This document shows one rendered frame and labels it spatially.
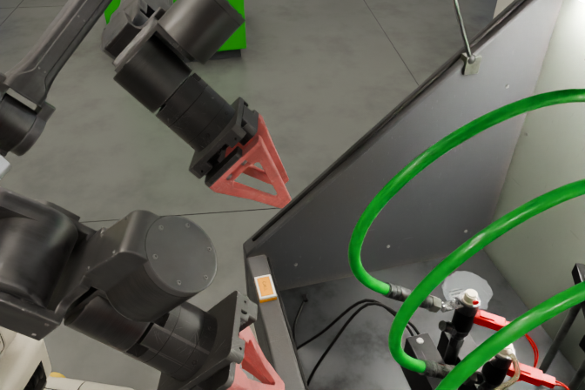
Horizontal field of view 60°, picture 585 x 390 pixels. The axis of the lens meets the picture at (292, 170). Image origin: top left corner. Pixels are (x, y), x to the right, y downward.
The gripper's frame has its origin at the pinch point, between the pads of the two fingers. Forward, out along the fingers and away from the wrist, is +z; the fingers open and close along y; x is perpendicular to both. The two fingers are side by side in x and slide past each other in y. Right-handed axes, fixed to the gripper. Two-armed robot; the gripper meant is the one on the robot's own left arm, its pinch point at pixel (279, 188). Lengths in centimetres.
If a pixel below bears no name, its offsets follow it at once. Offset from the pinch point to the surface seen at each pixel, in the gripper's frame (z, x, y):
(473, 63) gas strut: 18.5, -27.7, 33.6
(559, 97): 12.2, -26.6, -1.2
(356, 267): 13.2, 0.9, -0.3
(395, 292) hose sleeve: 20.9, 0.7, 2.3
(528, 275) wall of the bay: 60, -11, 33
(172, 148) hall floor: 19, 96, 228
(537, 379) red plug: 39.5, -4.9, -3.3
